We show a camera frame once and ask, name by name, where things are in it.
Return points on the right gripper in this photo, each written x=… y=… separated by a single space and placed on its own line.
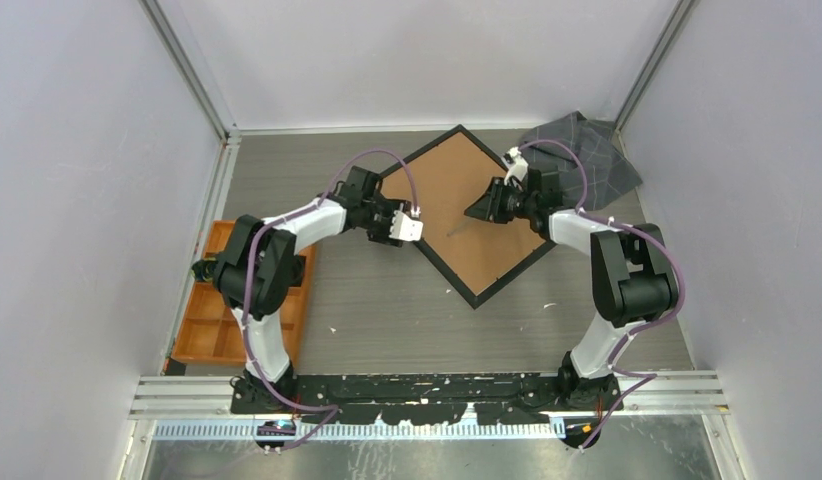
x=489 y=206

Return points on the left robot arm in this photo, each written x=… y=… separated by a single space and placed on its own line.
x=256 y=269

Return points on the orange wooden divided tray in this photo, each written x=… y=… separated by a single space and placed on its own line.
x=209 y=334

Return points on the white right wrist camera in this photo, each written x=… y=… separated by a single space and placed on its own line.
x=517 y=167

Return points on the grey checked cloth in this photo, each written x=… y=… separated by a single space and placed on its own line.
x=580 y=150

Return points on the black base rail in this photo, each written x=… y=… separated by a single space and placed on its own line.
x=424 y=399

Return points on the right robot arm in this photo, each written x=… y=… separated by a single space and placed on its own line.
x=633 y=283

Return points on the yellow handled screwdriver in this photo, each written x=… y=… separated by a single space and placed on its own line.
x=461 y=226

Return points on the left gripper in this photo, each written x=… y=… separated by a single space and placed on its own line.
x=384 y=239

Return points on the black picture frame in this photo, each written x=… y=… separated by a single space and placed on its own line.
x=450 y=173

